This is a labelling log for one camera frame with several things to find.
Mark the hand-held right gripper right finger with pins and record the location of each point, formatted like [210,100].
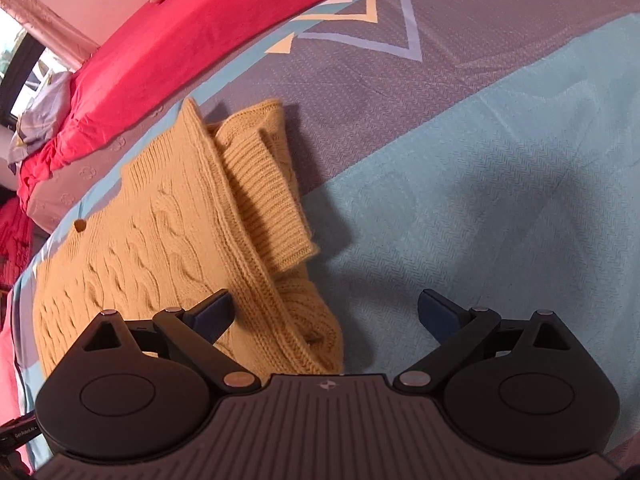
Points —
[440,315]

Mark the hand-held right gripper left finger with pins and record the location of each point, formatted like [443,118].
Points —
[215,315]

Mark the pink bed cover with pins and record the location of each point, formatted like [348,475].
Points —
[7,360]

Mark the blue grey patterned bed sheet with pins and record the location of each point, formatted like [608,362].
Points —
[450,185]

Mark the grey embossed quilt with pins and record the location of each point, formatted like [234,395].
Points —
[80,180]

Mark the stack of red folded cloths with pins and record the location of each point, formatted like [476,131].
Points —
[12,240]

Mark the light blue crumpled cloth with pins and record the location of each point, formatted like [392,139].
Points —
[45,110]

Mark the red blanket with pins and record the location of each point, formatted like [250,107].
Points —
[200,35]

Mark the window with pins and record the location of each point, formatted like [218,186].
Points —
[17,60]

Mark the pink curtain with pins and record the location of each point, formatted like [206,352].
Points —
[50,20]

